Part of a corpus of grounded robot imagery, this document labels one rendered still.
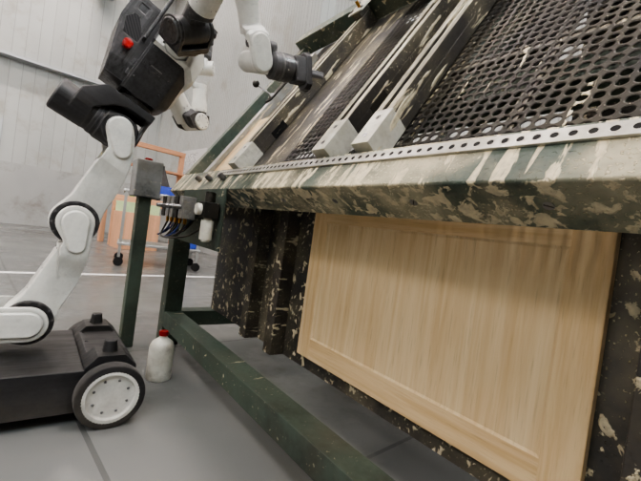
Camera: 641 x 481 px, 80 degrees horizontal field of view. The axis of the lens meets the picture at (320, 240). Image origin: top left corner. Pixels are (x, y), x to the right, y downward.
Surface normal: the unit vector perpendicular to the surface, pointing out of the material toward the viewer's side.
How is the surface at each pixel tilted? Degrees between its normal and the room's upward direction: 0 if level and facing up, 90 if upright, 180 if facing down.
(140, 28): 90
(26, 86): 90
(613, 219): 146
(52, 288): 90
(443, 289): 90
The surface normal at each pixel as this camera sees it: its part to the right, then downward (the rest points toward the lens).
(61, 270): 0.51, 0.51
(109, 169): 0.33, 0.43
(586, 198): -0.55, 0.77
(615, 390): -0.79, -0.10
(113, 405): 0.60, 0.10
